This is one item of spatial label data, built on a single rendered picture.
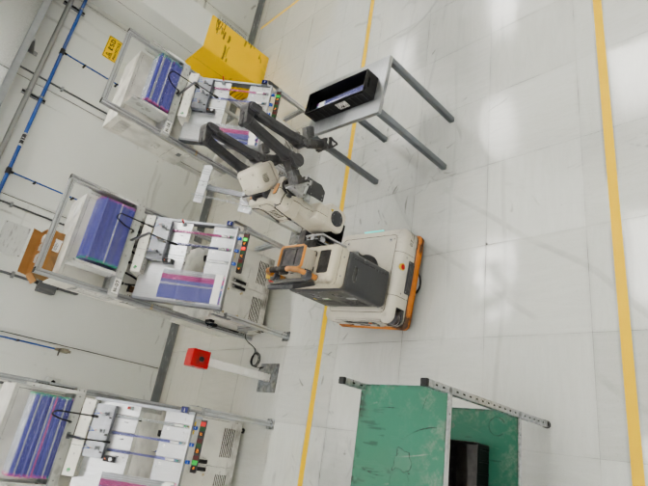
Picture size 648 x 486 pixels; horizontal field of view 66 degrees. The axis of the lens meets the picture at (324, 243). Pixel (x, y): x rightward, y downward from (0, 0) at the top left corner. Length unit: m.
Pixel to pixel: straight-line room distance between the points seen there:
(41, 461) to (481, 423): 2.73
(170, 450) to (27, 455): 0.86
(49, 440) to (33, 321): 1.75
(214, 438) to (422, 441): 2.46
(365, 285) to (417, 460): 1.31
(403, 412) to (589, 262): 1.41
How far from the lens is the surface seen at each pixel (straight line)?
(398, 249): 3.36
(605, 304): 2.94
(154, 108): 4.57
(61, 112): 5.97
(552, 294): 3.05
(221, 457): 4.35
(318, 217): 3.08
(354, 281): 3.04
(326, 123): 3.65
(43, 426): 3.88
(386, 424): 2.22
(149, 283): 4.14
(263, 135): 2.75
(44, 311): 5.44
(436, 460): 2.07
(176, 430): 3.83
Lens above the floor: 2.69
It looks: 38 degrees down
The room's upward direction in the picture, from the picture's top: 62 degrees counter-clockwise
